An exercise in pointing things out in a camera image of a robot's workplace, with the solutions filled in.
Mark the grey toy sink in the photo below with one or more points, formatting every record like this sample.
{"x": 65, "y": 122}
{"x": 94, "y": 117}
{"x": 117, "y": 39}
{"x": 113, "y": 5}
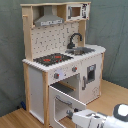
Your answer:
{"x": 79, "y": 51}

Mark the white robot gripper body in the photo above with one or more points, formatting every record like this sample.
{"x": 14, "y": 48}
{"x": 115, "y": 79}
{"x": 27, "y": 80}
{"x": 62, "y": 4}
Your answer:
{"x": 87, "y": 118}

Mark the grey fridge ice dispenser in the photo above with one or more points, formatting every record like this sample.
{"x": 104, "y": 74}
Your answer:
{"x": 91, "y": 73}

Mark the grey fridge door handle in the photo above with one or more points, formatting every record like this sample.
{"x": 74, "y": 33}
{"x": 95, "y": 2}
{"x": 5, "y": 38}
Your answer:
{"x": 84, "y": 83}

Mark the black toy stovetop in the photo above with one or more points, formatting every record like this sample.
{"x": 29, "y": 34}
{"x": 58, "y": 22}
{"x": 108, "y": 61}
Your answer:
{"x": 52, "y": 59}

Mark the right red oven knob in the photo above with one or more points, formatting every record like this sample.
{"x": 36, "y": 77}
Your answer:
{"x": 74, "y": 69}

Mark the white oven door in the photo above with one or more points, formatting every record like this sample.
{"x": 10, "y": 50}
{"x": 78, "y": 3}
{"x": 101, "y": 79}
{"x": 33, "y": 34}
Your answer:
{"x": 60, "y": 104}

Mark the wooden toy kitchen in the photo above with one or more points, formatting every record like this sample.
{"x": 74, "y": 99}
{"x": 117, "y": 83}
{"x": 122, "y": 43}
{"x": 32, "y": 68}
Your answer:
{"x": 46, "y": 40}

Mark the left red oven knob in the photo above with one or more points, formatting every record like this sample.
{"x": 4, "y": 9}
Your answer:
{"x": 56, "y": 75}

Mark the toy microwave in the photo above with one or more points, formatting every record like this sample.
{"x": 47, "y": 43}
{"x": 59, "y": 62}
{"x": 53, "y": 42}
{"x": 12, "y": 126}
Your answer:
{"x": 78, "y": 11}

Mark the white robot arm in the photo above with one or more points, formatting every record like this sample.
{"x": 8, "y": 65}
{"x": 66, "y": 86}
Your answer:
{"x": 119, "y": 118}

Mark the grey range hood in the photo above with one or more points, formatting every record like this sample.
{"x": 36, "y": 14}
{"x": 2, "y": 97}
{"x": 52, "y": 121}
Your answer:
{"x": 48, "y": 18}

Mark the red oven knob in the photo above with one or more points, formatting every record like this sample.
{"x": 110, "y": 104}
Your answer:
{"x": 74, "y": 69}
{"x": 56, "y": 75}

